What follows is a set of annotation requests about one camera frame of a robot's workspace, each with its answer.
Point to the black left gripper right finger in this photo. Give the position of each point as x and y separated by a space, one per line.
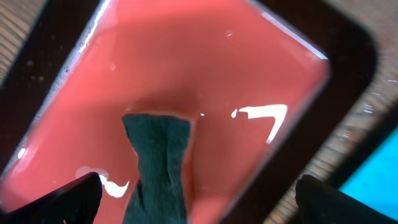
319 203

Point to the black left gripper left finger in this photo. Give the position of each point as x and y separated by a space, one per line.
76 202

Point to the dark green bow-shaped sponge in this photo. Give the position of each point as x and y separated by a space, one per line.
160 142

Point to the teal plastic serving tray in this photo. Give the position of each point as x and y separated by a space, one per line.
374 183

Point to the dark brown tray of red water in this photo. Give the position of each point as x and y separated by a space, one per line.
262 83

